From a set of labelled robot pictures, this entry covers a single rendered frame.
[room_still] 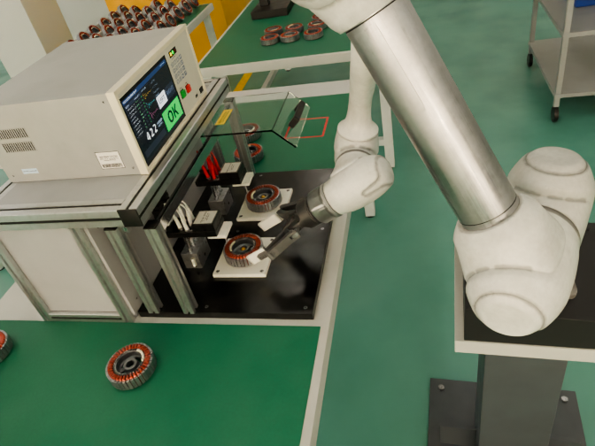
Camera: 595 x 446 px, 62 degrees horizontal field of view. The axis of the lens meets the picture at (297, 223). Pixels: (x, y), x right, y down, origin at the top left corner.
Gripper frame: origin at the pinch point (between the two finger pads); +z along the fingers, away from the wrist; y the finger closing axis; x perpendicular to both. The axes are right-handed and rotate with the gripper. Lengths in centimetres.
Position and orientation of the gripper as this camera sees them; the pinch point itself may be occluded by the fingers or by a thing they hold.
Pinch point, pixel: (258, 242)
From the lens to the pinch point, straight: 135.5
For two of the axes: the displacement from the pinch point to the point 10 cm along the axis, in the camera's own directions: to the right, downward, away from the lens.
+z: -7.5, 4.3, 5.1
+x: -6.4, -6.5, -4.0
